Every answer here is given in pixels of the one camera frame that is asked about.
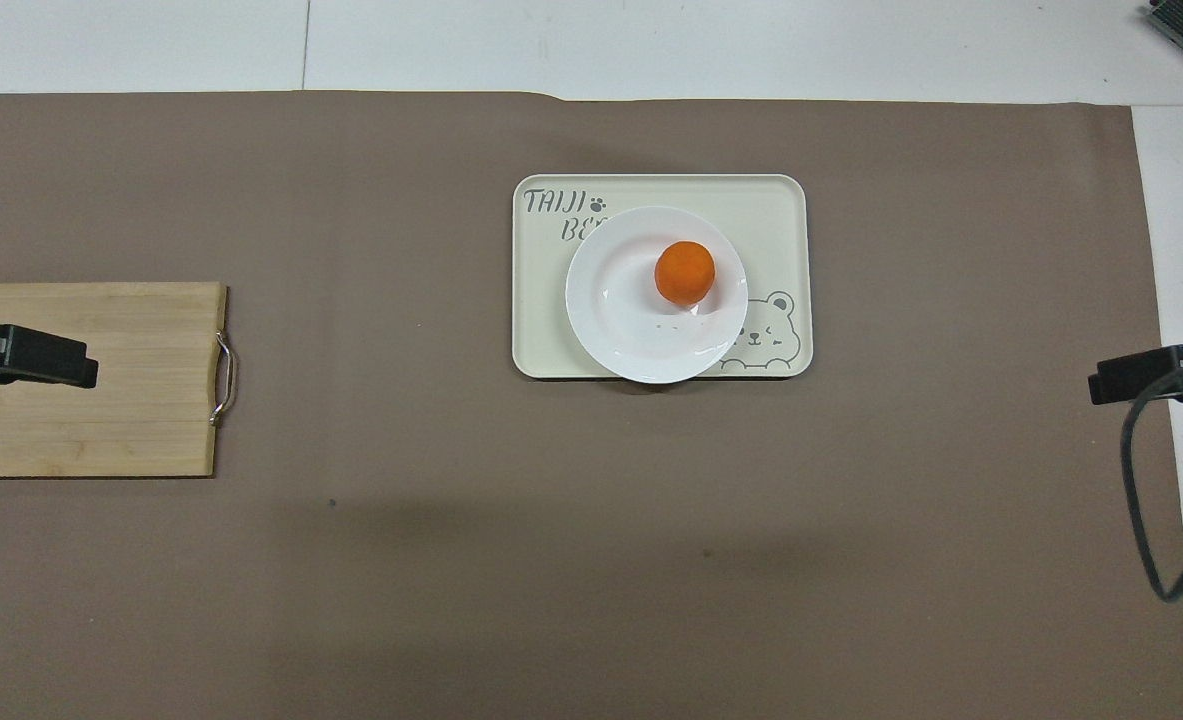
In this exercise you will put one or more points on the cream tray with bear print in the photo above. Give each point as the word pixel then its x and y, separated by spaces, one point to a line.
pixel 776 225

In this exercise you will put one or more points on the white round plate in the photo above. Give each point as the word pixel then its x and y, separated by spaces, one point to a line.
pixel 621 310

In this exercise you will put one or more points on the orange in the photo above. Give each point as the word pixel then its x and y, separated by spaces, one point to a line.
pixel 684 272

